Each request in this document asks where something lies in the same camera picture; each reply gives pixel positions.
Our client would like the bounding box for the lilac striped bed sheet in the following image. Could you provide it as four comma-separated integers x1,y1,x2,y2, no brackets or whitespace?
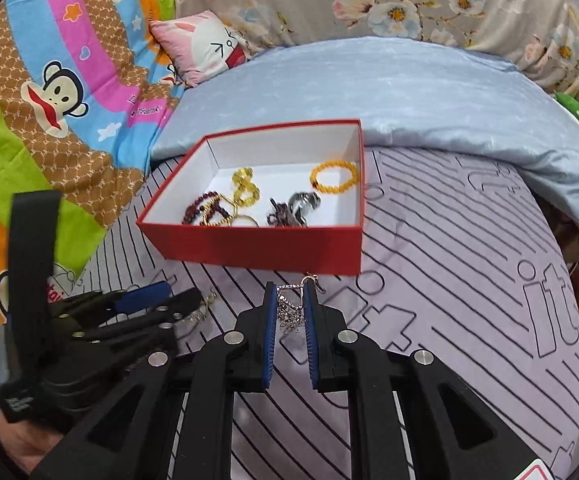
70,147,579,480

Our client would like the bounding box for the cartoon monkey printed blanket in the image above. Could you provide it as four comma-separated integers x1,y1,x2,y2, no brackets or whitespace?
0,0,185,411

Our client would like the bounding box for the pink rabbit pillow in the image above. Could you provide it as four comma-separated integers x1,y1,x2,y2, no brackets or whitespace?
148,10,250,86

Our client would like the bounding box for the red cardboard box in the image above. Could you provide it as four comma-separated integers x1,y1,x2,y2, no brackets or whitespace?
136,119,366,277

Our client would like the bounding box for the orange bead bracelet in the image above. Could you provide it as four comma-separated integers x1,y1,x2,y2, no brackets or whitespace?
309,159,360,196

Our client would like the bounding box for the person's left hand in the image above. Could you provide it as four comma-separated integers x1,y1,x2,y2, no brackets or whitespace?
0,412,68,471

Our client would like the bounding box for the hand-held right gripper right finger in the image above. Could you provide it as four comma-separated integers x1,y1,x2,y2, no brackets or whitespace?
302,280,543,480

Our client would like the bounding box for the small silver chain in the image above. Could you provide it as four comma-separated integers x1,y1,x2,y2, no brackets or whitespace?
182,290,220,323

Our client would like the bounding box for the dark red bead bracelet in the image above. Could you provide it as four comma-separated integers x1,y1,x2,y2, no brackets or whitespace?
182,191,220,226

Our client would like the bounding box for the twisted yellow bead bracelet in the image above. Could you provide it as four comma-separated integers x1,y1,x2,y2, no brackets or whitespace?
230,167,263,207

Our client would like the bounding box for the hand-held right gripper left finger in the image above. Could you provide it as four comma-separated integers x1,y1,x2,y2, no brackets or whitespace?
30,281,279,480

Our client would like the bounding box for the silver tassel necklace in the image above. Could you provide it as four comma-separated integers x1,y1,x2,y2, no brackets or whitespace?
274,272,325,336

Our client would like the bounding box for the gold bangle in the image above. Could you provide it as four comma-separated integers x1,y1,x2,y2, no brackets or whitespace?
220,195,260,228

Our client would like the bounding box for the dark purple bead bracelet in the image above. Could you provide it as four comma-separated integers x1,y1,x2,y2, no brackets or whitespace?
266,199,300,228

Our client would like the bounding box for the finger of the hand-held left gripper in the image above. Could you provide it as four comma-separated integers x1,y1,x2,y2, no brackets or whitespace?
82,287,204,361
50,281,173,331

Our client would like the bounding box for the light blue blanket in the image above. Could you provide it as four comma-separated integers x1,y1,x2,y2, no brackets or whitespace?
152,35,579,238

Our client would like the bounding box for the golden bead bracelet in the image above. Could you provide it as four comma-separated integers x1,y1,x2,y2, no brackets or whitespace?
202,200,233,228

